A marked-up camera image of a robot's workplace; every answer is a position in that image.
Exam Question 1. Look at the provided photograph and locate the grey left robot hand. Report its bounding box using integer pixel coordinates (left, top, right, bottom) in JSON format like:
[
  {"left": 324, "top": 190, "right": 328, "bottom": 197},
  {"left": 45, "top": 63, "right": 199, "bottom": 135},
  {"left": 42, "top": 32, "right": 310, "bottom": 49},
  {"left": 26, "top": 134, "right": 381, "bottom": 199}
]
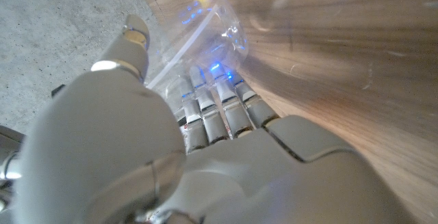
[{"left": 13, "top": 13, "right": 419, "bottom": 224}]

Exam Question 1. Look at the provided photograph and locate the clear spray bottle black nozzle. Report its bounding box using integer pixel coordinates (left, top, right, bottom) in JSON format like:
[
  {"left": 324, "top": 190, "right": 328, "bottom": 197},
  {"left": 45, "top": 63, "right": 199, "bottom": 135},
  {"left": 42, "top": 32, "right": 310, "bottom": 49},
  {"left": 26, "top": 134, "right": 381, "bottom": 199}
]
[{"left": 145, "top": 0, "right": 249, "bottom": 122}]

